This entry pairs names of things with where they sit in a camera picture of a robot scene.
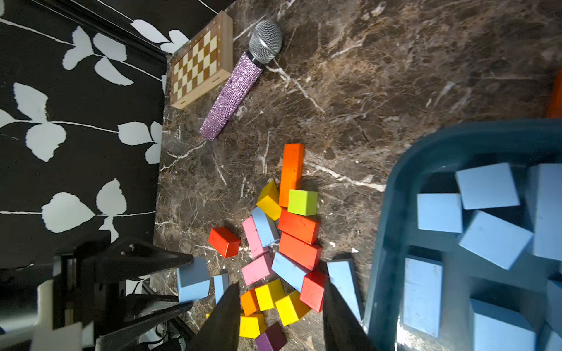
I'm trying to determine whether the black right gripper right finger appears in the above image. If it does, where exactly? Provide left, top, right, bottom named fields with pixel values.
left=323, top=280, right=376, bottom=350

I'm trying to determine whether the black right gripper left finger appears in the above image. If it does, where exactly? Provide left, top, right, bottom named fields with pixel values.
left=187, top=282, right=241, bottom=350

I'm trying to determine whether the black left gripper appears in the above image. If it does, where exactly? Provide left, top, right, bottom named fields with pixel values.
left=52, top=238, right=195, bottom=350

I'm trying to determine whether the light blue thin block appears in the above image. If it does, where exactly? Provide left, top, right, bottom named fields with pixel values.
left=402, top=255, right=443, bottom=337

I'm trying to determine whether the light blue angled block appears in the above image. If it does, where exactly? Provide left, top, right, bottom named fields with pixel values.
left=251, top=207, right=280, bottom=247

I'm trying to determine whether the light blue small cube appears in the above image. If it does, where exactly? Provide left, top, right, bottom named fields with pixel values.
left=470, top=299, right=537, bottom=350

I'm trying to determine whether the light blue cube top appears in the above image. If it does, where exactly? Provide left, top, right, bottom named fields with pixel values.
left=455, top=162, right=520, bottom=210

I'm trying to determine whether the light blue long block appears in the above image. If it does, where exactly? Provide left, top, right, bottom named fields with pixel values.
left=536, top=280, right=561, bottom=350

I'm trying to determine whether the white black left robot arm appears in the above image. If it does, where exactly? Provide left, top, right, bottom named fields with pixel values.
left=1, top=238, right=240, bottom=350

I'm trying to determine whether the long yellow block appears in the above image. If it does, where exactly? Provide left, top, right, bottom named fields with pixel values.
left=239, top=313, right=267, bottom=339

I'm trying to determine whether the orange cube lower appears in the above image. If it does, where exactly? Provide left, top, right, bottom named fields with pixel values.
left=240, top=289, right=260, bottom=317

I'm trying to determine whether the small red cube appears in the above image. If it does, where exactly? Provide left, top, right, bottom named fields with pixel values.
left=300, top=271, right=327, bottom=313

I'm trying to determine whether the purple cube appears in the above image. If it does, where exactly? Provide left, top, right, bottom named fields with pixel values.
left=255, top=323, right=287, bottom=351

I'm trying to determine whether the yellow cube lower centre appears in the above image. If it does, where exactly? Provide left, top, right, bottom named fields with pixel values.
left=275, top=290, right=310, bottom=326

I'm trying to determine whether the yellow cube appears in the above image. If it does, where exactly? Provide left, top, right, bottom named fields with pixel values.
left=255, top=279, right=285, bottom=312
left=275, top=290, right=310, bottom=326

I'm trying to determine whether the pink block lower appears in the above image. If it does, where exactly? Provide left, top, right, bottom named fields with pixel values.
left=241, top=252, right=273, bottom=286

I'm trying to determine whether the pink block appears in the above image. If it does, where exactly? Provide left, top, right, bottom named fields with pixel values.
left=242, top=216, right=269, bottom=259
left=241, top=252, right=273, bottom=286

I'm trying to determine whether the red block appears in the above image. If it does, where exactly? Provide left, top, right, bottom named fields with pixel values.
left=279, top=233, right=322, bottom=271
left=278, top=209, right=320, bottom=244
left=209, top=227, right=241, bottom=258

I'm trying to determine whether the red block left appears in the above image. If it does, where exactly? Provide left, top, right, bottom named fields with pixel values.
left=209, top=227, right=241, bottom=258

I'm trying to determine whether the pink block upper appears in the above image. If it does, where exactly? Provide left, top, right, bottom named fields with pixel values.
left=242, top=216, right=269, bottom=259

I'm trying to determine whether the lime green cube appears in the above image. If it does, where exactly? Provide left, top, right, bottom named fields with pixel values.
left=288, top=190, right=318, bottom=216

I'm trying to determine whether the yellow block upper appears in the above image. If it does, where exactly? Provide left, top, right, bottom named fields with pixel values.
left=256, top=181, right=282, bottom=221

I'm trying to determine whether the small light blue tray block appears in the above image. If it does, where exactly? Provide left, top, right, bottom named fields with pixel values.
left=417, top=193, right=463, bottom=233

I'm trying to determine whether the tall orange block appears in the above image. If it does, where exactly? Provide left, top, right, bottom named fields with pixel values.
left=279, top=143, right=305, bottom=208

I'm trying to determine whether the light blue block on cube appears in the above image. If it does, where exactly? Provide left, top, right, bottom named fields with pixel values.
left=458, top=210, right=534, bottom=270

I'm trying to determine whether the dark teal plastic tray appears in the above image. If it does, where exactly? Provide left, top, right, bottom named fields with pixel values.
left=364, top=120, right=561, bottom=350

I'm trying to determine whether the wooden chessboard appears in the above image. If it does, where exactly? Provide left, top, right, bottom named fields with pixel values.
left=169, top=11, right=234, bottom=110

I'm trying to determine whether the purple glitter microphone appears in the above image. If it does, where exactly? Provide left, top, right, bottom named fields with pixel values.
left=200, top=20, right=282, bottom=140

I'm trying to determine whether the small orange cube right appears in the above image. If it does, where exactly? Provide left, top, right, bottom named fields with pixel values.
left=546, top=70, right=562, bottom=119

